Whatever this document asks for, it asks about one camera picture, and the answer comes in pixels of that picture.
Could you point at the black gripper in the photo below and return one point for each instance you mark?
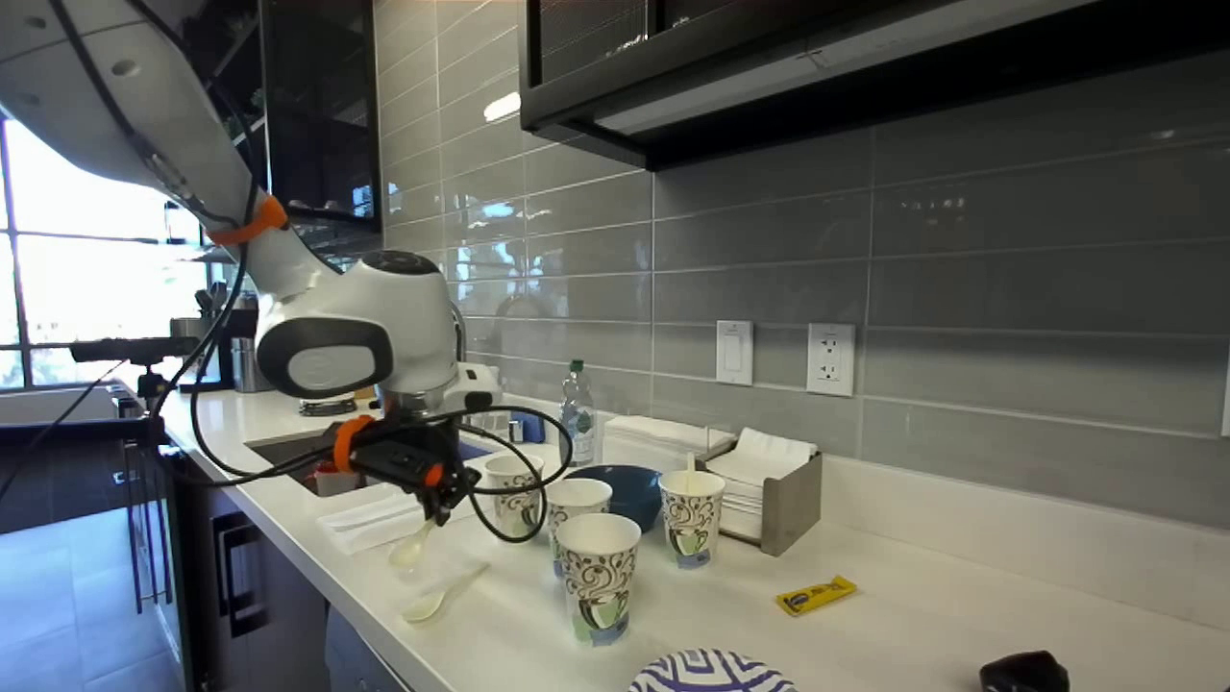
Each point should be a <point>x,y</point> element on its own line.
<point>429,463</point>

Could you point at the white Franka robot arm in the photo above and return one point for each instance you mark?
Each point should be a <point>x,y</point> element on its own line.
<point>385,321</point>

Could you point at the red and white cup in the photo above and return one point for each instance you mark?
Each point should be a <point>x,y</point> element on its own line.
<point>335,484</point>

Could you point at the flat white paper napkin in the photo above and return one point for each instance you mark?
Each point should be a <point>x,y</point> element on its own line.
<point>371,521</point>

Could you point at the blue sponge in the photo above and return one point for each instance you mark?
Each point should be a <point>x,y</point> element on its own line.
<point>533,427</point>

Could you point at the steel sink basin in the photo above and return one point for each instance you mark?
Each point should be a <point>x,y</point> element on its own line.
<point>290,453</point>

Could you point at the blue bowl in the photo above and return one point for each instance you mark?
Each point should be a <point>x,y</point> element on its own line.
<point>636,495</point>

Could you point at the black base cabinet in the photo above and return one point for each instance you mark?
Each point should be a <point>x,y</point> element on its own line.
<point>244,579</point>

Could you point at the dark coffee machine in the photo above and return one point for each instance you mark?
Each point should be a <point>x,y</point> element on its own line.
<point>233,342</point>

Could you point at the white napkin stack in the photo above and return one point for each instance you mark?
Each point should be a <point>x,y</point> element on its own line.
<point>756,484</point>

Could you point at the purple patterned paper plate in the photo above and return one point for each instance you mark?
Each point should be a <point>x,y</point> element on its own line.
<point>714,675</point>

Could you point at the black microwave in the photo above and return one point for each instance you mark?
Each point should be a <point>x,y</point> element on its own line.
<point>332,179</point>

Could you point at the clear acrylic napkin holder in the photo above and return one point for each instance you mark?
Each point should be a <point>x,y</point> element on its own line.
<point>793,504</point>

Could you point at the black side table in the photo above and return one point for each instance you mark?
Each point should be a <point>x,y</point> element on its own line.
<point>80,463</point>

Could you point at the yellow packet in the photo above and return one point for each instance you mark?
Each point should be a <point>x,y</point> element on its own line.
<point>818,595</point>

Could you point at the bright window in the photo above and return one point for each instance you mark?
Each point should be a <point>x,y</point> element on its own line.
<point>89,257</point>

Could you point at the under-cabinet light strip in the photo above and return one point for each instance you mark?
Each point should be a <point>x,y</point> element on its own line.
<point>822,60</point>

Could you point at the small black object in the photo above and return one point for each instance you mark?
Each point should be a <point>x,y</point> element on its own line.
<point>1025,675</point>

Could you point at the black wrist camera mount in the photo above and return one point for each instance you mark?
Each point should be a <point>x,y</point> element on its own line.
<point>368,453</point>

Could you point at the white light switch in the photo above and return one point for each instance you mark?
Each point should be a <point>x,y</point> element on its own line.
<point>734,351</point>

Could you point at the black camera on tripod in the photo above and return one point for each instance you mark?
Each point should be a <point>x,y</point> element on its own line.
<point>128,347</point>

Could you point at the white wall outlet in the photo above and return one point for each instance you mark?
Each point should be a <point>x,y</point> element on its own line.
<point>830,359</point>

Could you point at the dark wall cabinet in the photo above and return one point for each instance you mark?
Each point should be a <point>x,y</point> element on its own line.
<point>898,52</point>

